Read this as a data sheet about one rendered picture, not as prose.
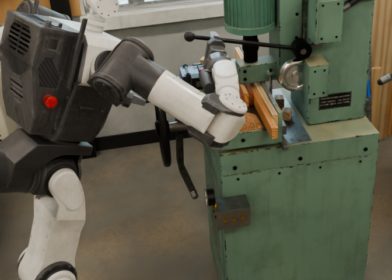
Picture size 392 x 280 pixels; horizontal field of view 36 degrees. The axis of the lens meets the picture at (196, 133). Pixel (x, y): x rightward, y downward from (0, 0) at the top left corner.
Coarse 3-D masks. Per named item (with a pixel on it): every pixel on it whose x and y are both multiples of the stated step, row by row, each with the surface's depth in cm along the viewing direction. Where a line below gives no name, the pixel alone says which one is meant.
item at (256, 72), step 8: (264, 56) 217; (240, 64) 212; (248, 64) 212; (256, 64) 211; (264, 64) 212; (272, 64) 212; (240, 72) 212; (248, 72) 212; (256, 72) 213; (264, 72) 213; (240, 80) 213; (248, 80) 214; (256, 80) 214; (264, 80) 215
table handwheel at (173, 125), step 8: (160, 112) 209; (160, 120) 208; (160, 128) 208; (168, 128) 219; (176, 128) 221; (184, 128) 222; (160, 136) 233; (168, 136) 209; (160, 144) 233; (168, 144) 209; (168, 152) 211; (168, 160) 214
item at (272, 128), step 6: (252, 90) 215; (258, 96) 211; (258, 102) 207; (258, 108) 207; (264, 108) 203; (264, 114) 199; (264, 120) 200; (270, 120) 196; (270, 126) 192; (276, 126) 192; (270, 132) 194; (276, 132) 192; (276, 138) 193
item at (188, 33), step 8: (192, 32) 190; (192, 40) 191; (224, 40) 193; (232, 40) 193; (240, 40) 194; (296, 40) 198; (304, 40) 198; (280, 48) 197; (288, 48) 198; (296, 48) 196; (304, 48) 196; (296, 56) 197; (304, 56) 198
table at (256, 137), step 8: (248, 112) 210; (256, 112) 209; (264, 128) 199; (280, 128) 200; (240, 136) 199; (248, 136) 199; (256, 136) 200; (264, 136) 200; (280, 136) 201; (232, 144) 200; (240, 144) 200; (248, 144) 201; (256, 144) 201; (264, 144) 202
